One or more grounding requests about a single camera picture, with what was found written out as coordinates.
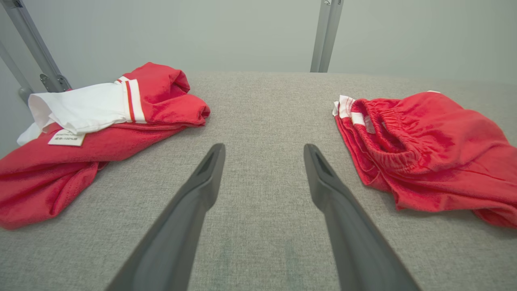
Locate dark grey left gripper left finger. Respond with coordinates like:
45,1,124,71
106,143,226,291

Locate grey round metal tube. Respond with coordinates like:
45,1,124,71
0,40,34,105

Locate red white jersey shirt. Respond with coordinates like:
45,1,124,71
0,62,211,230

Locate grey metal post with bracket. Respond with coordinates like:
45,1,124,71
0,0,72,93

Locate red shorts with white stripes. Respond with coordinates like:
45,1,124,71
332,91,517,229

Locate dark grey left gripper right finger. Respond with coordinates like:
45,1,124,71
303,144,423,291

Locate grey metal post bracket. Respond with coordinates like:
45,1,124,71
310,0,345,74

